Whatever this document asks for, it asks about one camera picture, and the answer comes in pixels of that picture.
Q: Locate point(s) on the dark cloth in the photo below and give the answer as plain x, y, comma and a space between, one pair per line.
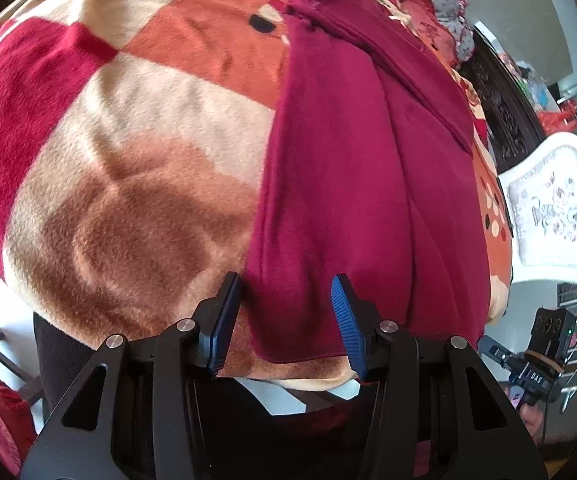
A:
248, 410

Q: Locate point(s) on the red plastic bag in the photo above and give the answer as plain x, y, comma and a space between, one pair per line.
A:
556, 120

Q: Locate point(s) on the white embroidered upholstered chair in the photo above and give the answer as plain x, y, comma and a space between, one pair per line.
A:
553, 210

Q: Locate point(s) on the orange printed blanket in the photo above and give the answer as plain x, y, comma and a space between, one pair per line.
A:
118, 160

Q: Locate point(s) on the person's right hand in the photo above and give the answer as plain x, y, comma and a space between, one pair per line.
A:
531, 420

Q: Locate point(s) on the maroon fleece garment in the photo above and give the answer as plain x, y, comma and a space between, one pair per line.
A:
348, 160

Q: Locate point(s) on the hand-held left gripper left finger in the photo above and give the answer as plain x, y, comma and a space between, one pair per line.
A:
221, 325

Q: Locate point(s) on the red heart-shaped cushion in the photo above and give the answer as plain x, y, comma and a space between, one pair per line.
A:
433, 30

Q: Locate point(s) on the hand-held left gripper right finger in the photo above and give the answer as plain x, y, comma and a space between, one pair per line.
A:
353, 330

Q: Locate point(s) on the dark carved wooden headboard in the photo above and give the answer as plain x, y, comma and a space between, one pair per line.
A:
508, 110

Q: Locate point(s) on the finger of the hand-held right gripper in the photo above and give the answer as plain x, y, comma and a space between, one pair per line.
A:
491, 347

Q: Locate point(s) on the dark wooden frame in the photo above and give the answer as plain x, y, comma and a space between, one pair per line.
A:
3, 355

